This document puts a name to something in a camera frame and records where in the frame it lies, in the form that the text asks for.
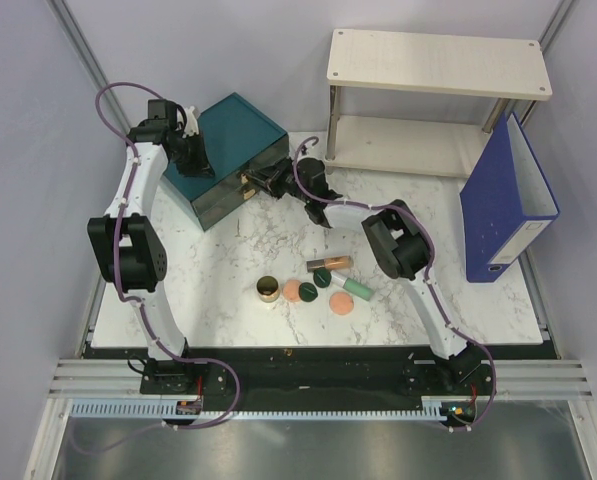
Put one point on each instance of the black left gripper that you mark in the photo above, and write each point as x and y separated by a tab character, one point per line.
202	167

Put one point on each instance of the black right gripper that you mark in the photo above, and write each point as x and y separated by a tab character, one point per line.
271	177

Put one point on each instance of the teal drawer organizer box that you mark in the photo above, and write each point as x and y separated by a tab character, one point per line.
238	137

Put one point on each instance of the mint green tube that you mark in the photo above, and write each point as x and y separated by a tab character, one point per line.
352	286

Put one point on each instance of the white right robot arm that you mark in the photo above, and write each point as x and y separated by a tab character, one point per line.
401	245

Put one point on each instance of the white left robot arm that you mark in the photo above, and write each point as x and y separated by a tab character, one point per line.
128	251

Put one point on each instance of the gold round jar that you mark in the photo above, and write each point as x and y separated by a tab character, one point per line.
268	289

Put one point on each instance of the peach sponge left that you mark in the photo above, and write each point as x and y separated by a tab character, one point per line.
291	290

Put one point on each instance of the peach sponge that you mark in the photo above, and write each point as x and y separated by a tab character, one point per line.
291	290
341	303

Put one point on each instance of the dark green puff right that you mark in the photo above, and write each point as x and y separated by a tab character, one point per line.
322	277

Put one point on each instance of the dark green puff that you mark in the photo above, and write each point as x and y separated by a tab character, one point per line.
322	277
307	292

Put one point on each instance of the dark green puff left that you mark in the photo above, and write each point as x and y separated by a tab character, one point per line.
307	292

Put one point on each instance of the peach sponge right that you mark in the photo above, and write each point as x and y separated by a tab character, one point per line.
341	303

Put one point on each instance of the blue lever arch binder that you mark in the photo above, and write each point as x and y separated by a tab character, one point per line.
507	203

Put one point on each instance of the beige two-tier shelf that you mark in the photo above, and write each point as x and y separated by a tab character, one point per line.
431	65

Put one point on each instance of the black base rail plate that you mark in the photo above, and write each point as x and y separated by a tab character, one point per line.
323	382

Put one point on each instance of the light blue cable duct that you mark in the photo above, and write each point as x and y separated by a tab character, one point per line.
171	409

